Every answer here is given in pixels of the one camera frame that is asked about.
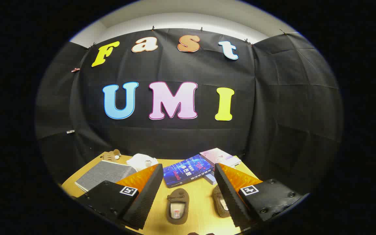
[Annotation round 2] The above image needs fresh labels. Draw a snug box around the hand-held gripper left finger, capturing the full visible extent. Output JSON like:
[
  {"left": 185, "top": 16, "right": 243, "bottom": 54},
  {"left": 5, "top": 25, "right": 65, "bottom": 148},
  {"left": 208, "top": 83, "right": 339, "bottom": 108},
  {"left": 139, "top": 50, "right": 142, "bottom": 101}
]
[{"left": 75, "top": 163, "right": 164, "bottom": 230}]

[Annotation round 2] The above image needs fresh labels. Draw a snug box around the brown plush toy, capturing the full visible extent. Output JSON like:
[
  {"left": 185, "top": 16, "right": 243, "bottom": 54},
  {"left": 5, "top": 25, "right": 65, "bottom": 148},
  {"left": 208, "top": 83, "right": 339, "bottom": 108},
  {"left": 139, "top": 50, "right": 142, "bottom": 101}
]
[{"left": 100, "top": 149, "right": 121, "bottom": 162}]

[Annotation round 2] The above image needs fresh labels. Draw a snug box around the white plush toy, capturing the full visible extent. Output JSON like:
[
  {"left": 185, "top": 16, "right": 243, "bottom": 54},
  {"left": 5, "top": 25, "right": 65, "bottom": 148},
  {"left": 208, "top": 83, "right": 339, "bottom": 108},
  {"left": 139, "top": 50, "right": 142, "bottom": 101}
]
[{"left": 126, "top": 153, "right": 159, "bottom": 172}]

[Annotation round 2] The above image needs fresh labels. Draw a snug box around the brown fuzzy shoe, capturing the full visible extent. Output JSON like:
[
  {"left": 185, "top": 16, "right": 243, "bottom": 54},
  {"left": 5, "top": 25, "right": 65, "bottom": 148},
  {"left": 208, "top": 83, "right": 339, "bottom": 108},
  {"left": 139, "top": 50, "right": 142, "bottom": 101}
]
[
  {"left": 166, "top": 188, "right": 190, "bottom": 225},
  {"left": 212, "top": 185, "right": 231, "bottom": 218}
]

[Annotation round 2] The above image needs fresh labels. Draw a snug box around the grey fabric storage box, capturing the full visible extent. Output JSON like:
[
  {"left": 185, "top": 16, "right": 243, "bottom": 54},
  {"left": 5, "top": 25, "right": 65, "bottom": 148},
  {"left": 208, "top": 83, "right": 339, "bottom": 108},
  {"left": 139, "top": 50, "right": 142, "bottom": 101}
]
[{"left": 75, "top": 160, "right": 138, "bottom": 193}]

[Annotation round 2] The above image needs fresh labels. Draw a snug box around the dark blue book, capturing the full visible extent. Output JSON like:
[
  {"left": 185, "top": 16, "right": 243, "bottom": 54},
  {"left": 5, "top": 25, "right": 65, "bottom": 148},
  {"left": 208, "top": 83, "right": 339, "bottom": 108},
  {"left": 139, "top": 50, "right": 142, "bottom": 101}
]
[{"left": 163, "top": 154, "right": 215, "bottom": 188}]

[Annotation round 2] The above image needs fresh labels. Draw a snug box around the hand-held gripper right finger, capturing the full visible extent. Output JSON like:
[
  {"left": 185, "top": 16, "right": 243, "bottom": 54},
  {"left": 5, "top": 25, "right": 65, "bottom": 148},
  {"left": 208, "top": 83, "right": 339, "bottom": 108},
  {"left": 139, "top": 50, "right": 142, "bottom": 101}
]
[{"left": 214, "top": 163, "right": 306, "bottom": 229}]

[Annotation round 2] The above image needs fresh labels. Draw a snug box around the pink cover book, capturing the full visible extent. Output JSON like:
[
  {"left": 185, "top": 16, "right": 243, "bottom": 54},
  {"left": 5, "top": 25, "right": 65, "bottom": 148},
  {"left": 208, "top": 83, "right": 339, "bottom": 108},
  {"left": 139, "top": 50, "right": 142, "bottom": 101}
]
[{"left": 199, "top": 148, "right": 242, "bottom": 167}]

